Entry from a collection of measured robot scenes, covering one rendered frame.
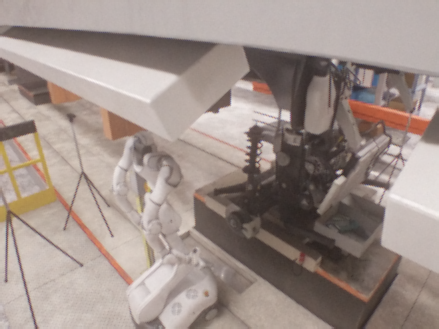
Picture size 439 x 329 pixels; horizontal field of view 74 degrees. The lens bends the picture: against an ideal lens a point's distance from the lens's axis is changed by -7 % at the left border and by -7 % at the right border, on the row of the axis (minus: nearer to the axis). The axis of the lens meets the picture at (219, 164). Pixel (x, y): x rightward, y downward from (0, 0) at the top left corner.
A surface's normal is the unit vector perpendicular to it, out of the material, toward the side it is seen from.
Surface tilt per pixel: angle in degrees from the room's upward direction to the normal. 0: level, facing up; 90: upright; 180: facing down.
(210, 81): 90
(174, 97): 90
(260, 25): 90
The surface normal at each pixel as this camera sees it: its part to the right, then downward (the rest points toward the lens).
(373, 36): -0.72, 0.33
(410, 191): -0.32, -0.64
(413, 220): -0.65, 0.69
